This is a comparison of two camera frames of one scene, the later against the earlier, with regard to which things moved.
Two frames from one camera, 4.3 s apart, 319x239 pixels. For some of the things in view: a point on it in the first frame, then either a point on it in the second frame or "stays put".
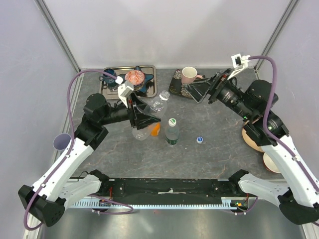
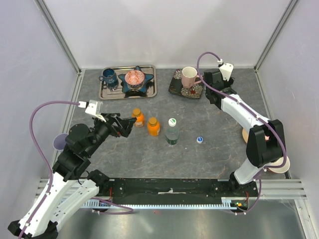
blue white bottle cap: x=199 y=139 stays put
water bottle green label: x=172 y=132 stays put
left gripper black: x=140 y=119 to x=112 y=117
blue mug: x=107 y=78 stays put
